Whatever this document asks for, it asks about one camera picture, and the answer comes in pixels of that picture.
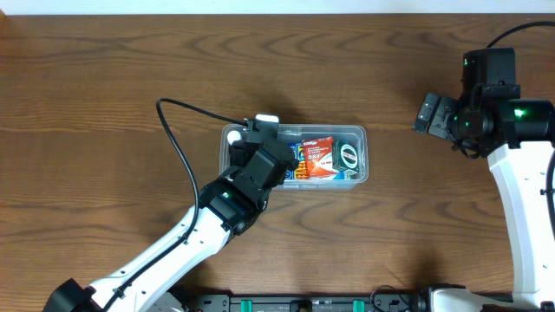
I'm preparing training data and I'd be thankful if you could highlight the dark bottle white cap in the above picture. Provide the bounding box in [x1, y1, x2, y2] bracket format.
[226, 130, 244, 150]

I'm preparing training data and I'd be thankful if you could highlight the white Panadol box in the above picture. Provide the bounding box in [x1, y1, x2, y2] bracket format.
[255, 114, 279, 123]

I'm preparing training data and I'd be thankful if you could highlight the blue Kool Fever box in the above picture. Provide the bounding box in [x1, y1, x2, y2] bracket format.
[285, 143, 359, 180]

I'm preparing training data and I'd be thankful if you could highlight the red white packet box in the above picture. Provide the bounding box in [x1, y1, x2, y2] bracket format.
[302, 136, 338, 179]

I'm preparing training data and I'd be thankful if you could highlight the green round-logo small box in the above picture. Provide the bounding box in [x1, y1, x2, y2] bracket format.
[332, 140, 359, 175]

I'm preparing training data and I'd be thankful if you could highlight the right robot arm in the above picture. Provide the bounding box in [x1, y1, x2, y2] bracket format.
[413, 48, 554, 311]

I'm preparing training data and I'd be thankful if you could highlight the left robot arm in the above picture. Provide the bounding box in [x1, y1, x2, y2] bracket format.
[44, 129, 298, 311]

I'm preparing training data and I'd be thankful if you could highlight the clear plastic container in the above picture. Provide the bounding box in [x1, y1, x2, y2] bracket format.
[219, 124, 369, 192]

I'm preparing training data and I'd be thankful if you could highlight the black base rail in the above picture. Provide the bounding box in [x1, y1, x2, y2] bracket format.
[173, 292, 520, 312]

